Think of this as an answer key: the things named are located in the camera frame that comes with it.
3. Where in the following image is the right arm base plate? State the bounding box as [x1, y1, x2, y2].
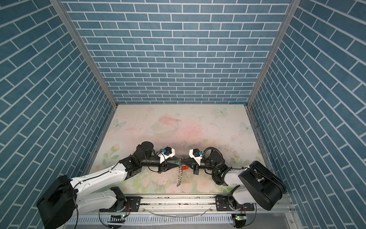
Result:
[214, 195, 255, 212]

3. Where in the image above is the corner aluminium post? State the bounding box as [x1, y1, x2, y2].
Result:
[246, 0, 301, 108]
[50, 0, 118, 108]

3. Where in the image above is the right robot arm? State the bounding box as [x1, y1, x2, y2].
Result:
[182, 147, 287, 210]

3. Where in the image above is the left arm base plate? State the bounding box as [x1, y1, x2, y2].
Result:
[100, 196, 142, 213]

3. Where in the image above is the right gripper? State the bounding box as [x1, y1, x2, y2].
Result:
[181, 157, 219, 176]

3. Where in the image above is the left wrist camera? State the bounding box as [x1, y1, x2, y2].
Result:
[158, 147, 175, 164]

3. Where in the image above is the large keyring with chain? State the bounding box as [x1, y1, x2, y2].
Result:
[176, 156, 185, 187]

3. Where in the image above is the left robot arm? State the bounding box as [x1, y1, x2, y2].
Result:
[36, 141, 175, 229]

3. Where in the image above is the right corner aluminium post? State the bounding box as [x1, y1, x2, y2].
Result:
[246, 0, 301, 108]

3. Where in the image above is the left corner aluminium post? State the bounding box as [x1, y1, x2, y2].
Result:
[50, 0, 118, 108]

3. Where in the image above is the white cable duct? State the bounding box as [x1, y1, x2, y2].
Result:
[65, 214, 233, 226]

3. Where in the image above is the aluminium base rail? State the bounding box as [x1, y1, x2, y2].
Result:
[58, 194, 292, 215]

